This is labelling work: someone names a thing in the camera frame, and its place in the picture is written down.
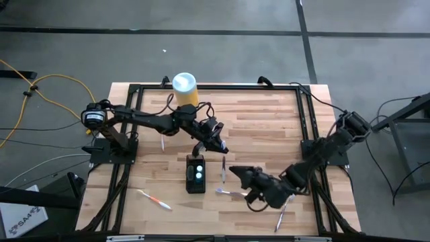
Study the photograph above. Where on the grey metal bracket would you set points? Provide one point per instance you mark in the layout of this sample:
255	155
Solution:
312	239
124	238

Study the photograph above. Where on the black metal table frame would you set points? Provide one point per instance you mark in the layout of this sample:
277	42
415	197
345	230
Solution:
235	87

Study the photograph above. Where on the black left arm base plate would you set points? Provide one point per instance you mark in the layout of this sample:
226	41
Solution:
100	156

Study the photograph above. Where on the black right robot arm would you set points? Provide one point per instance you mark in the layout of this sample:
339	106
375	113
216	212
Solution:
336	141

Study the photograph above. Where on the yellow canister white lid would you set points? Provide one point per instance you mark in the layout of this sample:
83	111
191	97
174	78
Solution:
184	84

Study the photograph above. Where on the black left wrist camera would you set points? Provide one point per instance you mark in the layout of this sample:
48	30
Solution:
212	123

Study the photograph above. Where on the white purple toothbrush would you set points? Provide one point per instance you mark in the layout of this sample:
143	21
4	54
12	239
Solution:
281	216
223	168
228	192

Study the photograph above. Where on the black floor bar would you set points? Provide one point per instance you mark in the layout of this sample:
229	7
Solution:
16	74

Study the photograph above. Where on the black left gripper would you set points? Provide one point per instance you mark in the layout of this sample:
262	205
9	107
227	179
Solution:
211	136

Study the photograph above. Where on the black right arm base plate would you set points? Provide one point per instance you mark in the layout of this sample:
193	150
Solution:
341	160

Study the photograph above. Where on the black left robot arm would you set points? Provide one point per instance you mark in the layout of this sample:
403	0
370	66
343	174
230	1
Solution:
144	119

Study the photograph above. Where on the black equipment stand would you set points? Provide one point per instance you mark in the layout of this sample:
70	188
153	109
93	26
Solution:
33	198

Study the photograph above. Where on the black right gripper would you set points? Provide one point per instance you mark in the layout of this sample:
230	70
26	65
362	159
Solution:
265	188

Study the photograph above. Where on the white box with print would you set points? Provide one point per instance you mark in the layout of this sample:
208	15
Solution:
20	218

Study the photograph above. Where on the blue mouthwash bottle white cap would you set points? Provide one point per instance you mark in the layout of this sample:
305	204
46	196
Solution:
200	167
199	175

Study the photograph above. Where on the dark metal side table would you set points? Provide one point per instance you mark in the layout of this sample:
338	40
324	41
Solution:
413	151

